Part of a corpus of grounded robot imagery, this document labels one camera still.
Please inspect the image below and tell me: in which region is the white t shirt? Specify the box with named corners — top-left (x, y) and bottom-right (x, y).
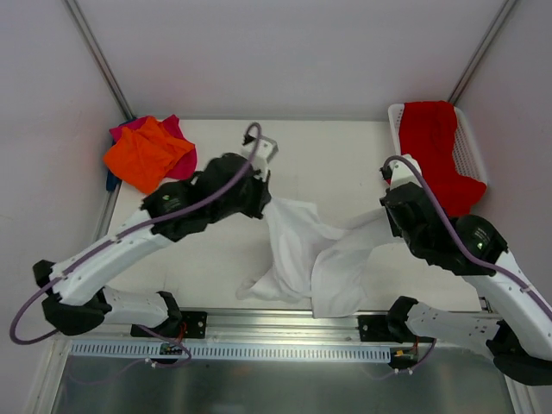
top-left (236, 198), bottom-right (403, 318)

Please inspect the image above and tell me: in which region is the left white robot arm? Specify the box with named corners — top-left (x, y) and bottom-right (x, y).
top-left (33, 153), bottom-right (271, 337)

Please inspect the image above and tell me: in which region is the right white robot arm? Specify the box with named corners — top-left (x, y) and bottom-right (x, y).
top-left (380, 182), bottom-right (551, 386)

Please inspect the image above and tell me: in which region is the pink t shirt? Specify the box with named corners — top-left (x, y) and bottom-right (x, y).
top-left (108, 114), bottom-right (198, 182)

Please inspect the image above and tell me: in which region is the white plastic basket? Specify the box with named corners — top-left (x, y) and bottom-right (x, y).
top-left (387, 103), bottom-right (488, 185)

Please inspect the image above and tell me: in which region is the red t shirt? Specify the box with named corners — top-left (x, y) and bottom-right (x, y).
top-left (398, 101), bottom-right (486, 217)

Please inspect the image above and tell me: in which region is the orange t shirt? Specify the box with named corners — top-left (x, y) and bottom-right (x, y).
top-left (102, 116), bottom-right (196, 196)

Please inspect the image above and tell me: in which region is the blue t shirt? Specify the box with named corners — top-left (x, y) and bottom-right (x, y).
top-left (105, 171), bottom-right (120, 192)

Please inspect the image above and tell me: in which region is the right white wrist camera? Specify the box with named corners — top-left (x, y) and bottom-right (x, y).
top-left (380, 154), bottom-right (422, 190)

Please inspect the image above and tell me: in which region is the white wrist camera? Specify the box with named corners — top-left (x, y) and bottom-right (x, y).
top-left (380, 154), bottom-right (422, 190)
top-left (241, 133), bottom-right (279, 181)

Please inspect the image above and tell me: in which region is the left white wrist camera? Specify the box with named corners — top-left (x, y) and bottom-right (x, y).
top-left (241, 133), bottom-right (279, 181)

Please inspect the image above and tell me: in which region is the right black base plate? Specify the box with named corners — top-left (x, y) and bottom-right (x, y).
top-left (357, 314), bottom-right (434, 344)

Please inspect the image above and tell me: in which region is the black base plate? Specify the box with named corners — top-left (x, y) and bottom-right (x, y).
top-left (357, 314), bottom-right (434, 344)
top-left (130, 308), bottom-right (208, 339)

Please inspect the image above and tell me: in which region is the aluminium mounting rail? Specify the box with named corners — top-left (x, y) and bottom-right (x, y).
top-left (50, 304), bottom-right (518, 348)

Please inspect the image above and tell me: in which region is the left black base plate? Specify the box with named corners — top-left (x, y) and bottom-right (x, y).
top-left (130, 308), bottom-right (208, 339)

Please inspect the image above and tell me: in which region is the white slotted cable duct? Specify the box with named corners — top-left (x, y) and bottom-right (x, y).
top-left (70, 340), bottom-right (392, 364)

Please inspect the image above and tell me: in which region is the right aluminium corner post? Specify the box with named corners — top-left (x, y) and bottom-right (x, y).
top-left (448, 0), bottom-right (520, 105)

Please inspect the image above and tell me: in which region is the aluminium corner post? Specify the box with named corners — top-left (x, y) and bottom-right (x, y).
top-left (62, 0), bottom-right (135, 121)
top-left (448, 0), bottom-right (520, 105)

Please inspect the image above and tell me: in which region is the left aluminium corner post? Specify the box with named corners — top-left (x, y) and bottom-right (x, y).
top-left (62, 0), bottom-right (135, 121)

